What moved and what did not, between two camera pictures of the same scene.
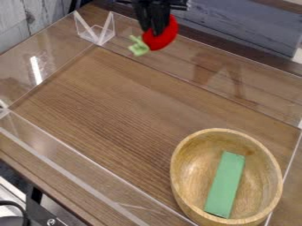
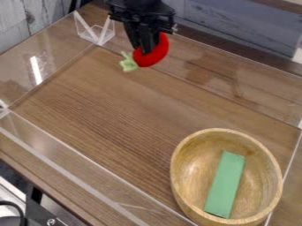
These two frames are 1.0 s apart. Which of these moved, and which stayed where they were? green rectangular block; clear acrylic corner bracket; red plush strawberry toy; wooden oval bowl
Moved: red plush strawberry toy
Stayed: green rectangular block; clear acrylic corner bracket; wooden oval bowl
